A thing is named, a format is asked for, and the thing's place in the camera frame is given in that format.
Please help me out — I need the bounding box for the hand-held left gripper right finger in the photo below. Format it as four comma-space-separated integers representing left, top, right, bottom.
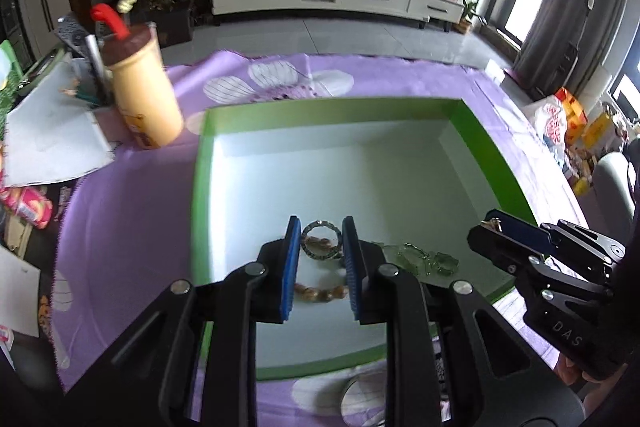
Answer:
341, 215, 586, 427

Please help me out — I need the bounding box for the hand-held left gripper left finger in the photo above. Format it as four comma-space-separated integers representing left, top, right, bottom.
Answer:
65, 215, 303, 427

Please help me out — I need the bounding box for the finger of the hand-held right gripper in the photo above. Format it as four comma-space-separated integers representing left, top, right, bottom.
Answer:
467, 226, 612, 303
481, 208, 626, 275

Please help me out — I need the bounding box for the silver rhinestone bracelet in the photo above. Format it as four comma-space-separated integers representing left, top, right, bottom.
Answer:
301, 220, 346, 264

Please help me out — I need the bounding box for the green cardboard box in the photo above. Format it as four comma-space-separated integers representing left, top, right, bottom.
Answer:
190, 97, 543, 383

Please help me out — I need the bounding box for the person's right hand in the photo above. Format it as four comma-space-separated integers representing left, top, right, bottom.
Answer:
552, 351, 609, 404

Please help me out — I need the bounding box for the grey chair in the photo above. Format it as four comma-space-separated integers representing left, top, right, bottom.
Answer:
592, 152, 638, 228

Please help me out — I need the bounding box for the white plastic bag red print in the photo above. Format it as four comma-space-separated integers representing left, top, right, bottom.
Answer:
522, 94, 576, 168

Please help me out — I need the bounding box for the orange yellow snack bag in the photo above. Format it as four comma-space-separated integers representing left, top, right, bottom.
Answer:
555, 88, 588, 142

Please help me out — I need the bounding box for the round white lid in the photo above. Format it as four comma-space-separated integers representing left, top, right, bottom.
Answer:
340, 374, 388, 423

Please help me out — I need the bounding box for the purple floral tablecloth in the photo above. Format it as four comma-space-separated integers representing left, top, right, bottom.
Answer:
50, 51, 596, 427

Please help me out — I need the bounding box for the small potted plant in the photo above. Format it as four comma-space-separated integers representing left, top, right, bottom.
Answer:
454, 0, 488, 35

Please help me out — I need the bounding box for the yellow bottle with brown lid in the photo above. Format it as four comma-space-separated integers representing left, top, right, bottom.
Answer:
90, 3, 185, 150

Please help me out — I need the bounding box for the grey curtain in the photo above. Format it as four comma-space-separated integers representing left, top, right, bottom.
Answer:
515, 0, 631, 102

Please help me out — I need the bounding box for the pink snack packet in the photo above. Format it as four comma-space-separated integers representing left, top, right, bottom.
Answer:
0, 184, 53, 230

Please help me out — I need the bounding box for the green pencil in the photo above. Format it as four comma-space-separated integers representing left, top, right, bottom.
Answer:
60, 88, 101, 105

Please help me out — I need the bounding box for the large white paper sheet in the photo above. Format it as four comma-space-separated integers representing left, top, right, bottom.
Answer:
2, 57, 116, 188

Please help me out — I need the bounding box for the small white paper sheet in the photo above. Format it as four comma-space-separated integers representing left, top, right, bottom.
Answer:
0, 247, 42, 338

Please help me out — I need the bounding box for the black remote control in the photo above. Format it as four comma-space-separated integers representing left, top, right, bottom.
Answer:
55, 13, 96, 58

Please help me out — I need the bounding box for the green book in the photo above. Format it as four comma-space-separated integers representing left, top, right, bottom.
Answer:
0, 39, 26, 118

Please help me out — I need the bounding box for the wooden bead bracelet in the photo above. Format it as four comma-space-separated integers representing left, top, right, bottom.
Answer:
294, 237, 349, 304

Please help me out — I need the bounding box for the green pendant necklace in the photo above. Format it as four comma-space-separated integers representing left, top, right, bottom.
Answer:
377, 241, 461, 279

